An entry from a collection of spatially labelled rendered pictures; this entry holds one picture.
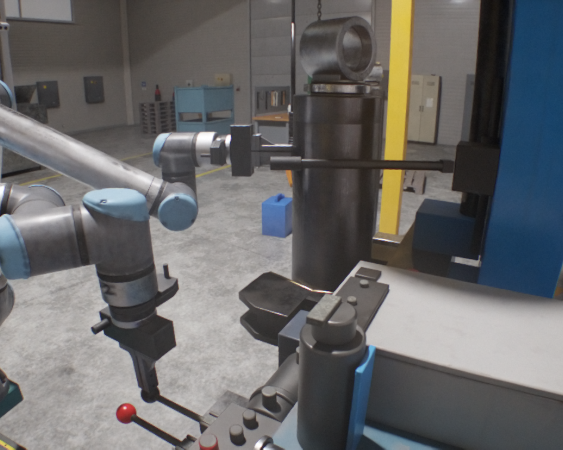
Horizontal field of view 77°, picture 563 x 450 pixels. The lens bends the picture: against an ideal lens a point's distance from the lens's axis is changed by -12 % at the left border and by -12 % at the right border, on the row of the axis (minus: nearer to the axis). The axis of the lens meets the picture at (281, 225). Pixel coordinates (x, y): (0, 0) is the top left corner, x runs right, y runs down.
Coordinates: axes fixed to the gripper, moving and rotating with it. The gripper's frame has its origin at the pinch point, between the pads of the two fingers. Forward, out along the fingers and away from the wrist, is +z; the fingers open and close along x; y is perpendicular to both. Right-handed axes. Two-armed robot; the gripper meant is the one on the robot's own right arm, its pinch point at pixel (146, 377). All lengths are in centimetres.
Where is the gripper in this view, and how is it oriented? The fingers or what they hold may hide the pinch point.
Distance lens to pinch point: 75.6
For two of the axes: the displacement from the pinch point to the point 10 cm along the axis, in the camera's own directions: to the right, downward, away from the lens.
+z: 0.0, 9.4, 3.4
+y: -4.8, 3.0, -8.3
